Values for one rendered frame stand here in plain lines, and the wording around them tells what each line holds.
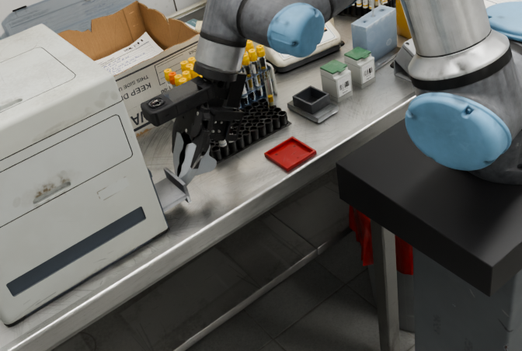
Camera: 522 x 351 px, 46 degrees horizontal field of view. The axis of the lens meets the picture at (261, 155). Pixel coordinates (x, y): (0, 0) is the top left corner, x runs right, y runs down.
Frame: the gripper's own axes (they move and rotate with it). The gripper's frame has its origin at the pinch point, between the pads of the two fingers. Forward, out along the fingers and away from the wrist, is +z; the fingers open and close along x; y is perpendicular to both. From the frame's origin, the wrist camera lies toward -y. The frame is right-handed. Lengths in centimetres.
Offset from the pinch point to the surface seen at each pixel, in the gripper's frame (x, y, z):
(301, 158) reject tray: -6.2, 20.3, -6.5
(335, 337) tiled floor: 14, 78, 62
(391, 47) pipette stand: 7, 52, -26
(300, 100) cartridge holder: 4.3, 26.7, -14.0
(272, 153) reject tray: -1.1, 18.1, -5.2
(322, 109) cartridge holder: 1.1, 30.0, -13.5
